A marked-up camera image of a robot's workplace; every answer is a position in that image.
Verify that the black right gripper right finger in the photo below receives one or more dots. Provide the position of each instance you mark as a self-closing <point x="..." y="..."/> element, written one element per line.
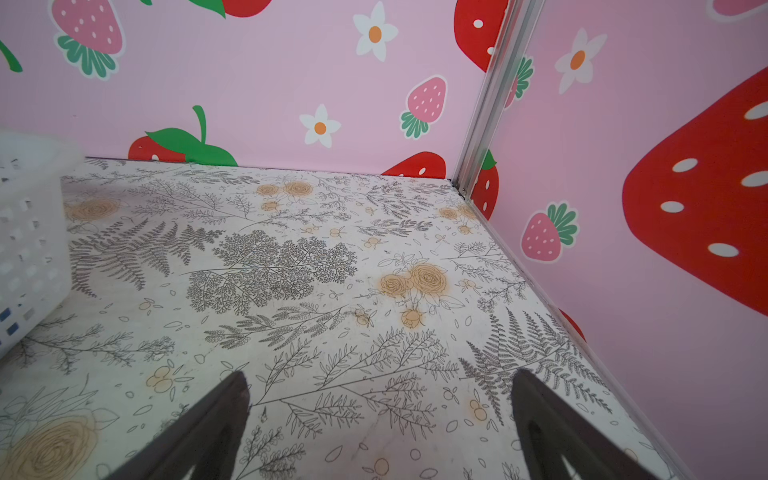
<point x="556" y="439"/>

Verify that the white perforated plastic basket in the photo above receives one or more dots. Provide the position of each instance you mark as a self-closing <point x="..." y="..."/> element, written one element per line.
<point x="35" y="259"/>

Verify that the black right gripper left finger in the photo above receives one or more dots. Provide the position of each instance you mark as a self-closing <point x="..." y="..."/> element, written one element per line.
<point x="203" y="443"/>

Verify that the aluminium corner post right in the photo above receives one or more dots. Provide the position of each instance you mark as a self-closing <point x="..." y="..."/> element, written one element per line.
<point x="493" y="35"/>

